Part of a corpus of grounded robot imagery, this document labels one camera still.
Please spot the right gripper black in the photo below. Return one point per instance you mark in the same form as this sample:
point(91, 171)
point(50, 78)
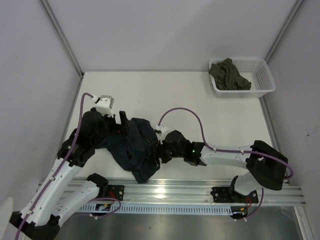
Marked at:
point(157, 152)

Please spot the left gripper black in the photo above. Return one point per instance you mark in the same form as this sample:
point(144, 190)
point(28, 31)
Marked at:
point(123, 128)

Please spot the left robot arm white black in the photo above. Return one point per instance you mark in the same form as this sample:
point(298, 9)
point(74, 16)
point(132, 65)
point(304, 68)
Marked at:
point(43, 217)

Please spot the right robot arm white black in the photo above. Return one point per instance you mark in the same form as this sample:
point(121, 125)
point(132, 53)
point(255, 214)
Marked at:
point(266, 167)

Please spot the olive green shorts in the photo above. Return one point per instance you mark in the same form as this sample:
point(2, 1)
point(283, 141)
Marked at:
point(227, 77)

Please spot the white plastic basket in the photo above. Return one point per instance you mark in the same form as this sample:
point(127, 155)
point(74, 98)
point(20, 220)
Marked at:
point(254, 70)

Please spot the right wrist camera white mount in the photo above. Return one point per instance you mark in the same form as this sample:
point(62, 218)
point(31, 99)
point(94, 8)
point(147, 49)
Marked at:
point(162, 131)

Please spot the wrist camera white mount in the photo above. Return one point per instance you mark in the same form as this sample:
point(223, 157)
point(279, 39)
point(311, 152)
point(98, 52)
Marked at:
point(104, 105)
point(162, 131)

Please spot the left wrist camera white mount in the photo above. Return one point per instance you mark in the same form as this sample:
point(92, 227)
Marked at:
point(104, 105)

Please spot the aluminium mounting rail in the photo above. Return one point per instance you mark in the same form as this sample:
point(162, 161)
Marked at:
point(197, 192)

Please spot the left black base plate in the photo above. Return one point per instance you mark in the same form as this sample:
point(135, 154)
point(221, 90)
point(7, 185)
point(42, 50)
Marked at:
point(116, 192)

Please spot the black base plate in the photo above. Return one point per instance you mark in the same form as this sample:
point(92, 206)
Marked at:
point(224, 195)
point(116, 192)

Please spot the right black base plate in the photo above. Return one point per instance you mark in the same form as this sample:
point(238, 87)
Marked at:
point(224, 195)

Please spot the white slotted cable duct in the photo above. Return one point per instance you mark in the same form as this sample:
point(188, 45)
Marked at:
point(175, 209)

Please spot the left aluminium frame post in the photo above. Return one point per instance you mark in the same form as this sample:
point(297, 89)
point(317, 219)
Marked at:
point(48, 11)

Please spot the aluminium frame post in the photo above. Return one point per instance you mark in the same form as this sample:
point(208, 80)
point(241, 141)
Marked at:
point(48, 11)
point(288, 23)

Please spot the right aluminium frame post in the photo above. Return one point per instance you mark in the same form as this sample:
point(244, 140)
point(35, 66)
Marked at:
point(288, 23)

